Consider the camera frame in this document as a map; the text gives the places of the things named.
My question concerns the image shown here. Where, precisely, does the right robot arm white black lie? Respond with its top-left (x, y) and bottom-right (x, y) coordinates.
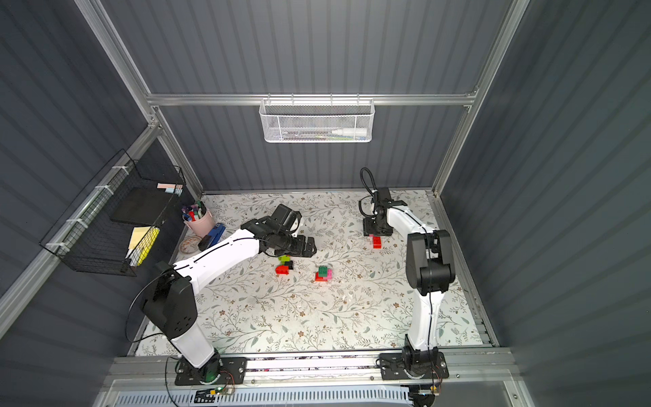
top-left (359, 188), bottom-right (456, 379)

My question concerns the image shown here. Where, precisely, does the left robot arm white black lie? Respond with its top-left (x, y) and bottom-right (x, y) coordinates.
top-left (140, 205), bottom-right (317, 376)

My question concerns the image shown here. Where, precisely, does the blue stapler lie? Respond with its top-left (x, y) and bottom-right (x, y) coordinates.
top-left (198, 223), bottom-right (225, 251)

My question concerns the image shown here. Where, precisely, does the white marker in basket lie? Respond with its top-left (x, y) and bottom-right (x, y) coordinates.
top-left (331, 127), bottom-right (368, 140)

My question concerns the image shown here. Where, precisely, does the pink pen cup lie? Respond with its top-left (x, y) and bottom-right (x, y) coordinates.
top-left (184, 210), bottom-right (216, 237)

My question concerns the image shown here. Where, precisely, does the round tape roll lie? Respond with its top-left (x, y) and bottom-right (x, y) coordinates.
top-left (179, 236), bottom-right (202, 254)

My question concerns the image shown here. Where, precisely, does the yellow sticky note pad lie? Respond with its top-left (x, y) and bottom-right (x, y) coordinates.
top-left (125, 227), bottom-right (160, 267)

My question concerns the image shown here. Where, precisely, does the black notebook in basket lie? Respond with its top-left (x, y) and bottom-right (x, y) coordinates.
top-left (110, 188), bottom-right (179, 227)

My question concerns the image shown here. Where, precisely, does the black cable loop right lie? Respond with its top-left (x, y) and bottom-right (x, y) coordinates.
top-left (358, 167), bottom-right (378, 217)

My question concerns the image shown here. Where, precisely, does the white wire mesh basket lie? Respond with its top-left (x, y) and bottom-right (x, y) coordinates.
top-left (259, 101), bottom-right (376, 143)

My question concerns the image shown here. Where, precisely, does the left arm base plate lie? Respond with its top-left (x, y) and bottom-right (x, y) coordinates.
top-left (175, 356), bottom-right (249, 387)

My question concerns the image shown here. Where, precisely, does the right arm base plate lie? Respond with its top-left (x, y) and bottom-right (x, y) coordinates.
top-left (375, 352), bottom-right (449, 383)

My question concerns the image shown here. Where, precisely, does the black wire wall basket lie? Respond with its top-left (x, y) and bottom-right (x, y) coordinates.
top-left (40, 147), bottom-right (186, 277)

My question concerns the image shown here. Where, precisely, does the aluminium rail front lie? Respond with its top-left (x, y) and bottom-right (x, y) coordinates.
top-left (101, 347), bottom-right (522, 390)

